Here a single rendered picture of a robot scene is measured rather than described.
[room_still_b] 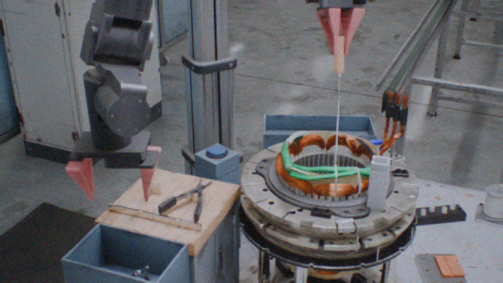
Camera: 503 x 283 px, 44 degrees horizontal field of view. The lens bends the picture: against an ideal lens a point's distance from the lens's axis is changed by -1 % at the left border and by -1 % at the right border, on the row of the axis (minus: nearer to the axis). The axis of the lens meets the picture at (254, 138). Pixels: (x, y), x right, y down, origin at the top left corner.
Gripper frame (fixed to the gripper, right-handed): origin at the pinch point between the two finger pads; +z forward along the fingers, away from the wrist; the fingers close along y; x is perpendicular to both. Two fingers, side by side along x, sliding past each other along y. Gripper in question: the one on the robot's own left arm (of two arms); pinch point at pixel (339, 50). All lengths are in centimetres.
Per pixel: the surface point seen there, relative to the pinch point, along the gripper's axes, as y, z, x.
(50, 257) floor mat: -68, 82, 173
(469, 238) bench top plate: 46, 43, 34
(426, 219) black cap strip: 38, 40, 40
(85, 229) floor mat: -54, 75, 190
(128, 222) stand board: -34.8, 29.0, 7.2
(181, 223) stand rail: -26.0, 28.8, 3.8
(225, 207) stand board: -17.7, 27.5, 9.3
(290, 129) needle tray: 3.3, 16.7, 42.6
